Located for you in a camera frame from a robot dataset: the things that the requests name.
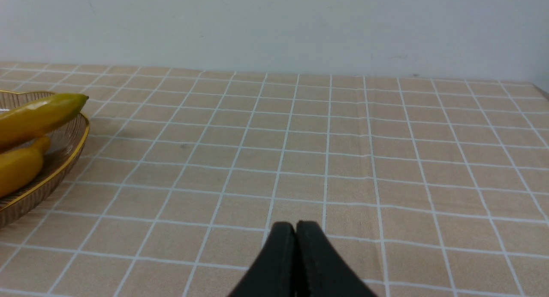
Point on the beige grid tablecloth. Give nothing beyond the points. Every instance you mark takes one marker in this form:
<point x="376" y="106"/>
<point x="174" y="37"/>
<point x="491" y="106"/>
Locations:
<point x="427" y="187"/>

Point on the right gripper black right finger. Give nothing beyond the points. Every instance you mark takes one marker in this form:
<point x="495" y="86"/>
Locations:
<point x="321" y="271"/>

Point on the gold-rimmed glass fruit bowl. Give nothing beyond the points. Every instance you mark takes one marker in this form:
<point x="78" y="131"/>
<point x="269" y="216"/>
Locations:
<point x="67" y="143"/>

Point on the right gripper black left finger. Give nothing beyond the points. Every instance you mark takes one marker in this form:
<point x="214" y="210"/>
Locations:
<point x="271" y="274"/>

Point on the yellow-green mango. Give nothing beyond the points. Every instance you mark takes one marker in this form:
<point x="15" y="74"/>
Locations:
<point x="20" y="166"/>

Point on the yellow banana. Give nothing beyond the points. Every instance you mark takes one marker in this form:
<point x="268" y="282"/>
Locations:
<point x="38" y="118"/>

